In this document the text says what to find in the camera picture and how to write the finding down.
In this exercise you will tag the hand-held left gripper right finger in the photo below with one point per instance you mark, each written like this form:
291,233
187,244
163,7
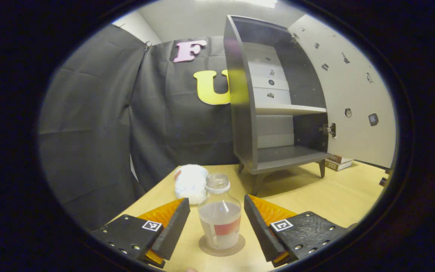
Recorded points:
259,230

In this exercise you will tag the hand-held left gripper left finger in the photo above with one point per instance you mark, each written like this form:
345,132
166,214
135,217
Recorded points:
174,230

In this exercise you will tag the brown round coaster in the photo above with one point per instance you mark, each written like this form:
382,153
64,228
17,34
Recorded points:
240,245

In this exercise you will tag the clear bottle with red label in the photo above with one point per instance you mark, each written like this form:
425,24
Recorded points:
220,219

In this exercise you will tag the dark grey cabinet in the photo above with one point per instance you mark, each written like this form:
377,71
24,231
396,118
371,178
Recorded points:
244,113

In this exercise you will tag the metal cabinet hinge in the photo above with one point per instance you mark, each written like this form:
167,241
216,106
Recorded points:
295,37
327,129

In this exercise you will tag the white fluffy cloth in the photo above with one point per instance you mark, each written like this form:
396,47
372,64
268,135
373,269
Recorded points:
190,183

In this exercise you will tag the grey book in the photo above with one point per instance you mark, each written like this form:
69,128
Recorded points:
337,166

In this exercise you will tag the brown book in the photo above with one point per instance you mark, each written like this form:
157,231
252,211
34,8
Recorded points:
341,158

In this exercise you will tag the black backdrop cloth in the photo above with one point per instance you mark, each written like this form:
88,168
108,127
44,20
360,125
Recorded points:
96,132

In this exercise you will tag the small dark block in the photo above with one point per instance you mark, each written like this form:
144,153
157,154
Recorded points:
384,181

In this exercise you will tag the ceiling light panel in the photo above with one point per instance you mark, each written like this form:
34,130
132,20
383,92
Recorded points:
240,3

